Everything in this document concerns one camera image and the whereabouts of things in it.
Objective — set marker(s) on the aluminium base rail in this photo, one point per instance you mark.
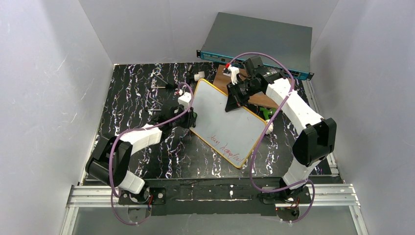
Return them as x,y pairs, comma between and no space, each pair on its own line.
214,206

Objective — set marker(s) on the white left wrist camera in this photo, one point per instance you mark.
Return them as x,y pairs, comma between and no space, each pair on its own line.
185,99

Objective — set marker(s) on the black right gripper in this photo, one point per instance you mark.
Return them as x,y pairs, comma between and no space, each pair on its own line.
233,91

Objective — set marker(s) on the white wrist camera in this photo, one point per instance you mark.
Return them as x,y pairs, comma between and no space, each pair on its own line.
232,72
185,99

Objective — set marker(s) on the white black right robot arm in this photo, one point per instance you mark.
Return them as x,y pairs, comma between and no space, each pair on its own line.
316,135

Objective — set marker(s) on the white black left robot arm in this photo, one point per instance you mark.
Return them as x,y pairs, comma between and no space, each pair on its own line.
113,159

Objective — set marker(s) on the white black pipe fitting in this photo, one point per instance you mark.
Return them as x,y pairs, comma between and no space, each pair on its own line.
190,76

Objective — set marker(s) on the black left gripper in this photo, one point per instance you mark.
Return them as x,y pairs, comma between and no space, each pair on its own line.
191,119

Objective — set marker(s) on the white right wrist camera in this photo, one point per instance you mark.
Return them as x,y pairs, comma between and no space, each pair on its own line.
232,72

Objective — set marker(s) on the brown wooden board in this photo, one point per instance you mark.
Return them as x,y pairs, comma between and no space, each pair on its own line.
223,79

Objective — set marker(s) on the white pipe elbow fitting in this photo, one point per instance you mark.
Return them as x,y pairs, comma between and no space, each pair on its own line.
270,127

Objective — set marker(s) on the orange framed whiteboard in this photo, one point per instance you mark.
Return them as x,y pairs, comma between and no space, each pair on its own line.
233,135

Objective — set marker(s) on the teal network switch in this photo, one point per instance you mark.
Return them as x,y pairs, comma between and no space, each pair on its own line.
231,35

